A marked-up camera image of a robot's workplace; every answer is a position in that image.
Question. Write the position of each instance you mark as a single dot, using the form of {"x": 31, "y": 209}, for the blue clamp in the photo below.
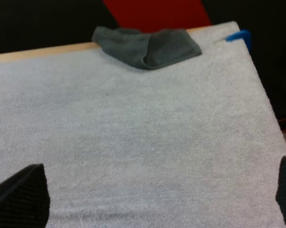
{"x": 241, "y": 38}

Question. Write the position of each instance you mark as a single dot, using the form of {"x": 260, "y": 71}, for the grey-green towel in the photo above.
{"x": 147, "y": 47}

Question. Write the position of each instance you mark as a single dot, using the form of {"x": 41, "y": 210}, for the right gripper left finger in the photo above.
{"x": 21, "y": 199}

